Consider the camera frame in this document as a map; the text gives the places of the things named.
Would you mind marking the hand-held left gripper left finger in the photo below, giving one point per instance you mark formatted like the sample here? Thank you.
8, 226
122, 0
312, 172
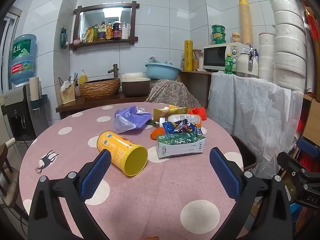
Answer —
96, 175

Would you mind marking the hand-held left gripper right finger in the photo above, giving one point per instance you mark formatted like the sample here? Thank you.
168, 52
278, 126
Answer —
223, 173

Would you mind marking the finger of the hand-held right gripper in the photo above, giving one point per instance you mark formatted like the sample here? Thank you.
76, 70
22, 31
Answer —
308, 147
290, 163

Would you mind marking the brown trash bin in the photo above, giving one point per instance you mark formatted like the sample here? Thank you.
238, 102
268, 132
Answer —
246, 157

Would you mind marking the yellow cylindrical canister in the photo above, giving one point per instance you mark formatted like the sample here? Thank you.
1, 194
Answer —
117, 150

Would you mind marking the green and white milk carton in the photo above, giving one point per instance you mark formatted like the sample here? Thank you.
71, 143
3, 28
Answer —
180, 145

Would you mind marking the purple plastic bag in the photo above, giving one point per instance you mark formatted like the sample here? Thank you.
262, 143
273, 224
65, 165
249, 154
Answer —
130, 120

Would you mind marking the red foam net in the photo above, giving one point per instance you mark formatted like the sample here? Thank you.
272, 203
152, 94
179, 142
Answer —
200, 112

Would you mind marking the blue snack packet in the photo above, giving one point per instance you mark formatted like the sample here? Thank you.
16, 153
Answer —
175, 126

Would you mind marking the white drink bottle orange cap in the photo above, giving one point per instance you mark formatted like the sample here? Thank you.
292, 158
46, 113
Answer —
180, 117

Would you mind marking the dark green vegetable scrap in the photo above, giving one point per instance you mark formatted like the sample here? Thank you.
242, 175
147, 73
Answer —
152, 123

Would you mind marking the yellow snack packet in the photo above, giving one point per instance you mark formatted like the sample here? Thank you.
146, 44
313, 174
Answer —
160, 112

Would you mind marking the pink polka-dot tablecloth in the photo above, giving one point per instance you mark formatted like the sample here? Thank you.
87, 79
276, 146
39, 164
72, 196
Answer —
162, 180

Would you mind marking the white plastic sheet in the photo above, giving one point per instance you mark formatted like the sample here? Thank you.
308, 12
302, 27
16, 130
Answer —
250, 105

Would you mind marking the beige utensil holder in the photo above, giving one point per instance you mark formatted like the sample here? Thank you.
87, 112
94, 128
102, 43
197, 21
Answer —
67, 95

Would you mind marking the woven sink basin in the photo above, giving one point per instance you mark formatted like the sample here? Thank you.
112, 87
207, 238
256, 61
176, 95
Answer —
100, 90

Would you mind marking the wooden stool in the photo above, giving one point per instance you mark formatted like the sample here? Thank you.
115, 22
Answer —
10, 182

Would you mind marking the stack of large white bowls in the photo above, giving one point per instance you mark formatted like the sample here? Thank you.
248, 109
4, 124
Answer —
287, 55

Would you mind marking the brown plastic basin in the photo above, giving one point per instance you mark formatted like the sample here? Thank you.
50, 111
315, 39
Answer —
135, 88

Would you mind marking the stack of white tubs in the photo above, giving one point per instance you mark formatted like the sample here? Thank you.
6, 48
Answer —
266, 60

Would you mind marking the yellow soap pump bottle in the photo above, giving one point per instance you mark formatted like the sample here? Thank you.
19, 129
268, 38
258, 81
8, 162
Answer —
83, 78

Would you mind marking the floral cloth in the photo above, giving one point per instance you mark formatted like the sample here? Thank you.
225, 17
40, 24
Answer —
170, 92

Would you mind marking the cream electric kettle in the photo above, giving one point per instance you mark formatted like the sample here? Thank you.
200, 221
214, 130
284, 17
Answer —
243, 65

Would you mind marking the cream plastic basin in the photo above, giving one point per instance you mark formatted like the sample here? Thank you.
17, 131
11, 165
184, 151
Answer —
132, 76

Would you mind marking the bronze faucet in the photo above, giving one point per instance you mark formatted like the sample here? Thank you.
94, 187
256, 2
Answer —
115, 71

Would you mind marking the paper cup dispenser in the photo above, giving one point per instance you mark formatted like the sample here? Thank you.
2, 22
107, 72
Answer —
35, 87

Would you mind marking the green soda bottle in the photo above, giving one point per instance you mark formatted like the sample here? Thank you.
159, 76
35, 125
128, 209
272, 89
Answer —
228, 66

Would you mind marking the water dispenser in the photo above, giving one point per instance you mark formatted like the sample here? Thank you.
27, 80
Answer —
15, 97

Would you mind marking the glass jar wooden lid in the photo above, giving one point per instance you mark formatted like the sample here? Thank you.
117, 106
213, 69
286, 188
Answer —
197, 62

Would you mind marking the white microwave oven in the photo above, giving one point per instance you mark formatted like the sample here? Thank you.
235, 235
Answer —
215, 57

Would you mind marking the light blue plastic basin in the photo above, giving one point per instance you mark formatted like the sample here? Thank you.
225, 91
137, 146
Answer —
162, 72

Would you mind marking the yellow wrap roll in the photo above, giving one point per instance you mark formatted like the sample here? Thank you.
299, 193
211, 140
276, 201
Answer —
188, 55

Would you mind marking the red hanging ornament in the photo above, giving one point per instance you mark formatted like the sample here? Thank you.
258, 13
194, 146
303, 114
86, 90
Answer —
310, 20

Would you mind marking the grey plastic bag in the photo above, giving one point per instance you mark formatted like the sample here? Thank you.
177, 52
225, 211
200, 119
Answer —
156, 60

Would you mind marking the jar with beige lid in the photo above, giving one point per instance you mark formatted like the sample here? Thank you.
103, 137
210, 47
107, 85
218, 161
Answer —
235, 38

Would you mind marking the wooden framed mirror shelf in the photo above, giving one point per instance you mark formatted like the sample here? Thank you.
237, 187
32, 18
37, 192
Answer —
105, 41

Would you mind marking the yellow green seasoning packets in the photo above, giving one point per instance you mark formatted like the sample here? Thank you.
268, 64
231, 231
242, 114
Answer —
88, 36

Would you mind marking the stack of tan paper cups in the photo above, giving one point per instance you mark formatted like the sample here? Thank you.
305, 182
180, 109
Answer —
245, 22

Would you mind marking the blue water jug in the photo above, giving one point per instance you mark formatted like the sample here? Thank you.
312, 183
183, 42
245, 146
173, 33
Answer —
22, 55

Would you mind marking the amber sauce bottle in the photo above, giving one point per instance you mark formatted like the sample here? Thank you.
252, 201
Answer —
109, 31

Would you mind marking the white plastic bottle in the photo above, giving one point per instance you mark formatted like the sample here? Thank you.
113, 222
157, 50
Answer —
125, 32

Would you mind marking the dark soy sauce bottle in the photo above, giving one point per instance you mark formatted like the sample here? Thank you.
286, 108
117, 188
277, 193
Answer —
116, 30

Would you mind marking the green wall holder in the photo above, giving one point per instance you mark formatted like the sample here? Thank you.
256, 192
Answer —
64, 38

